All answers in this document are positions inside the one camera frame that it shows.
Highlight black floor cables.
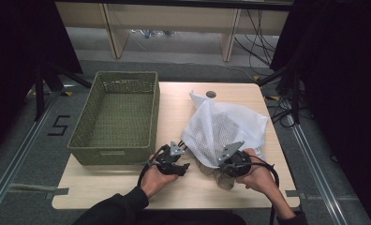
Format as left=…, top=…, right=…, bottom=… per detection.
left=265, top=96, right=315, bottom=129

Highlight person's right hand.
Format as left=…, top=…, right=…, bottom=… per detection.
left=235, top=147, right=280, bottom=202

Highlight black curtain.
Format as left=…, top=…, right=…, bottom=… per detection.
left=0, top=0, right=83, bottom=163
left=270, top=0, right=371, bottom=225

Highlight person's left hand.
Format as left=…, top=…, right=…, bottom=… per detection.
left=140, top=154, right=180, bottom=200

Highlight metal floor rail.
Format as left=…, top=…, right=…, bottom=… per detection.
left=286, top=112, right=350, bottom=225
left=0, top=93, right=62, bottom=218

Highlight grey floor tape strip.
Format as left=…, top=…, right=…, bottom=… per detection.
left=285, top=189, right=358, bottom=201
left=0, top=182, right=70, bottom=200

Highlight person's dark clothing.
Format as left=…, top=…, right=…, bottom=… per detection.
left=136, top=209, right=247, bottom=225

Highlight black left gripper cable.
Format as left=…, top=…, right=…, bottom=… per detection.
left=137, top=143, right=171, bottom=188

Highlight black hanging cables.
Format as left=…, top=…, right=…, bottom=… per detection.
left=234, top=8, right=277, bottom=68

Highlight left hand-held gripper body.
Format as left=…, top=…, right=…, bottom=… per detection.
left=148, top=141, right=191, bottom=176

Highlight white mesh laundry bag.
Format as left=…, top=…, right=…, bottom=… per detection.
left=180, top=90, right=270, bottom=170

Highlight beige garment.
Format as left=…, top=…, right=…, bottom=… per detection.
left=186, top=148, right=238, bottom=192

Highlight beige wooden desk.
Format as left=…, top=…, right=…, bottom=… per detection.
left=53, top=1, right=289, bottom=63

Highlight green woven basket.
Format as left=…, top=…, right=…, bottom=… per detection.
left=67, top=70, right=160, bottom=167

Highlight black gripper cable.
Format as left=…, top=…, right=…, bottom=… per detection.
left=245, top=160, right=282, bottom=225
left=137, top=143, right=171, bottom=188

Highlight black metal stand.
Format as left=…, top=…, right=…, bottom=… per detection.
left=256, top=61, right=303, bottom=125
left=33, top=60, right=93, bottom=122

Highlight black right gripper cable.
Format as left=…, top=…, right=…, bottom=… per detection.
left=245, top=160, right=282, bottom=225

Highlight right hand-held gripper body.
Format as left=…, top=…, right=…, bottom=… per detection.
left=217, top=140, right=254, bottom=179

